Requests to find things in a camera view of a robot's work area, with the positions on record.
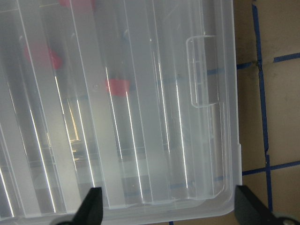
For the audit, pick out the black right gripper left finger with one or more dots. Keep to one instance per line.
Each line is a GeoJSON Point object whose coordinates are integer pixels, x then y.
{"type": "Point", "coordinates": [90, 211]}

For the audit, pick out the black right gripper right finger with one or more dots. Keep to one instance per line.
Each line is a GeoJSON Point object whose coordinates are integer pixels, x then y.
{"type": "Point", "coordinates": [249, 210]}

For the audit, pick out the clear plastic box lid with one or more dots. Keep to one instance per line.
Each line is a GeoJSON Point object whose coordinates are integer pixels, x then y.
{"type": "Point", "coordinates": [167, 151]}

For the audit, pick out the red cylinder block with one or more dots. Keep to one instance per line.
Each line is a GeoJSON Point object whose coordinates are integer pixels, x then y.
{"type": "Point", "coordinates": [42, 54]}

